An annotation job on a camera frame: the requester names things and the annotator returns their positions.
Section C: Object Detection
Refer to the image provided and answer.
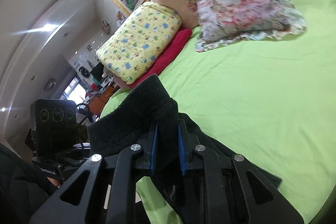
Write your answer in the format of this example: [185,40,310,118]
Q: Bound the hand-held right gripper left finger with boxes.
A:
[29,123,159,224]

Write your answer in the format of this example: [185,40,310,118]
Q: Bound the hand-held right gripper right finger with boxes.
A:
[178,119,300,224]

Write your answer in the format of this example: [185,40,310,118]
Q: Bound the black pants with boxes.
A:
[87,74,282,224]

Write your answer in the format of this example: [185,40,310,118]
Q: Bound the orange wooden desk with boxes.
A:
[87,85,117,115]

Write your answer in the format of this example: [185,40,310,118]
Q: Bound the person's dark clothing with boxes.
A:
[0,143,59,224]

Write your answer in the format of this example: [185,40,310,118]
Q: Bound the black monitor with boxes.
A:
[91,63,105,81]

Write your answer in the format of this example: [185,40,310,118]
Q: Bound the green bed sheet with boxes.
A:
[100,0,336,224]

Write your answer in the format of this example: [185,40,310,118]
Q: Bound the red cloth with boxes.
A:
[151,28,193,77]

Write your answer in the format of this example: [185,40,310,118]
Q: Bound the yellow printed pillow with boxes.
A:
[95,1,183,85]

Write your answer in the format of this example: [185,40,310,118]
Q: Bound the floral ruffled pillow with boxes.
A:
[187,0,307,53]

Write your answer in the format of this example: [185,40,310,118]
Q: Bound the black cable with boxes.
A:
[76,103,93,126]

